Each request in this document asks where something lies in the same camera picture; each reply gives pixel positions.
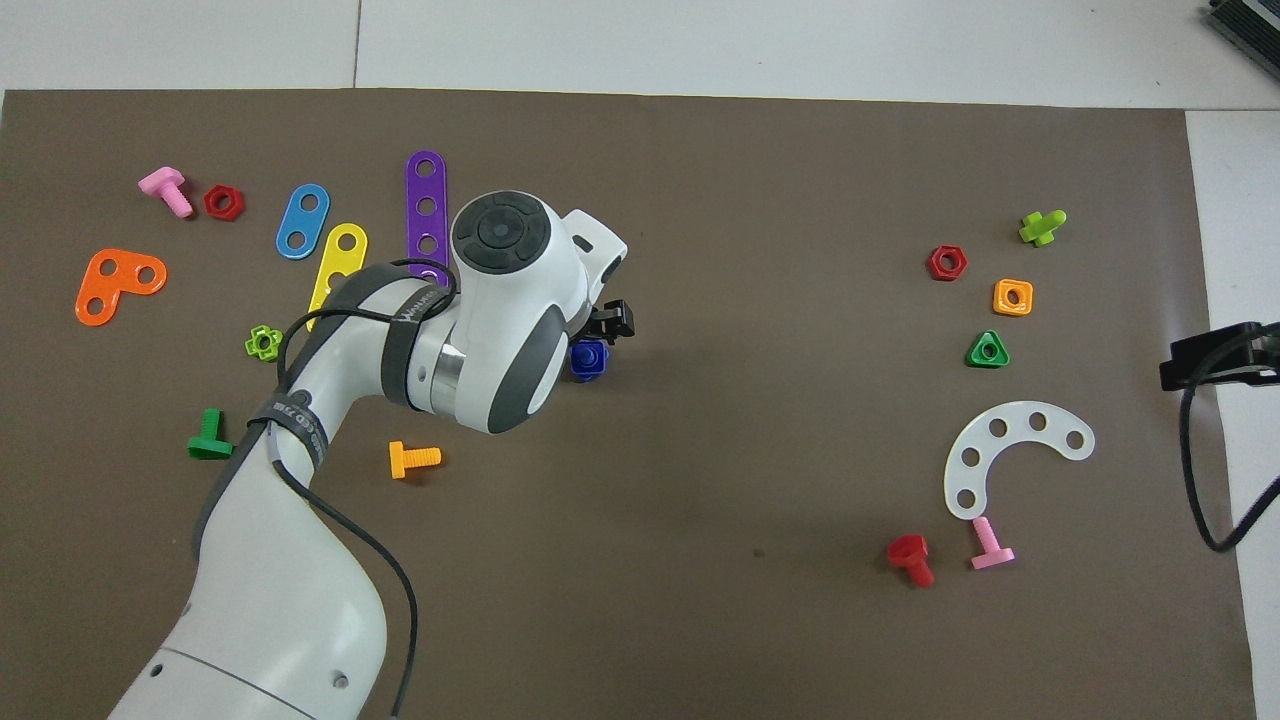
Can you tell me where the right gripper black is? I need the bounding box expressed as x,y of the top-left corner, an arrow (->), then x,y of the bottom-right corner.
1159,321 -> 1280,392

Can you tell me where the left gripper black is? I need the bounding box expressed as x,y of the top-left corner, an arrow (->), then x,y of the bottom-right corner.
584,298 -> 639,347

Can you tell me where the light green cross screw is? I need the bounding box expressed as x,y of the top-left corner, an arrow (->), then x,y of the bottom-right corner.
1018,209 -> 1068,248

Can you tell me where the green triangular plastic nut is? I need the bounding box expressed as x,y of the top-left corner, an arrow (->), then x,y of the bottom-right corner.
965,329 -> 1012,370

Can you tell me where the orange plastic screw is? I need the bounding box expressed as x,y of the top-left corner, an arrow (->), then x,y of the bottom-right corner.
388,440 -> 442,480

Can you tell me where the pink plastic screw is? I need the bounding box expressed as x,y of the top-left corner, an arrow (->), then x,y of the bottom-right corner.
138,166 -> 195,219
969,516 -> 1017,572

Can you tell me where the red hexagon-head plastic screw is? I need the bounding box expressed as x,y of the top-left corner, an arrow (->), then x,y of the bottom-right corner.
886,534 -> 936,589

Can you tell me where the dark green plastic screw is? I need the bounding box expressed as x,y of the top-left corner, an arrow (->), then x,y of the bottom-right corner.
187,407 -> 236,461

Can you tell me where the white curved five-hole plate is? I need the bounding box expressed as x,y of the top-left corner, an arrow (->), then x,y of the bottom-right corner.
943,401 -> 1097,522

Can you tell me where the purple four-hole plastic plate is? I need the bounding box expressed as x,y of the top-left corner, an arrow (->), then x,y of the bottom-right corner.
405,150 -> 451,291

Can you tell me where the brown table mat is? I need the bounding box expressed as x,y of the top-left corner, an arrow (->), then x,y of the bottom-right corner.
0,88 -> 1256,720

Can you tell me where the yellow three-hole plastic plate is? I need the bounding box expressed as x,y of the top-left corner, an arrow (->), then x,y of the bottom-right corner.
306,222 -> 369,331

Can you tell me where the blue two-hole plastic plate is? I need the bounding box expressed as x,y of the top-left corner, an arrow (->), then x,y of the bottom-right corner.
275,183 -> 331,261

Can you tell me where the grey ribbed metal box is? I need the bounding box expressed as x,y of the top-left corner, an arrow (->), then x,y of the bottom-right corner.
1203,0 -> 1280,53

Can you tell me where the orange heart-shaped plastic plate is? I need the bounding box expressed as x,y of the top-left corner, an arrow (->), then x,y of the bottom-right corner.
75,248 -> 169,328

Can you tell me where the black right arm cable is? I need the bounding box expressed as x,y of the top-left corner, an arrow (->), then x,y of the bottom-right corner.
1179,384 -> 1280,554

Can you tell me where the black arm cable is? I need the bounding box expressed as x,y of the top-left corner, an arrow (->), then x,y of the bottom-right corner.
1179,384 -> 1280,554
268,258 -> 461,720

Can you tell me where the black left wrist strap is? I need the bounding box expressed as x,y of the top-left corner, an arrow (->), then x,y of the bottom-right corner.
385,285 -> 451,406

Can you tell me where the black left forearm strap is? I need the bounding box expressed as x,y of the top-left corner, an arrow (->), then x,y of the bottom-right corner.
245,393 -> 331,466

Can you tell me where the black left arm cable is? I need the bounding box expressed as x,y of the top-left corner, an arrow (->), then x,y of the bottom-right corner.
268,258 -> 461,720

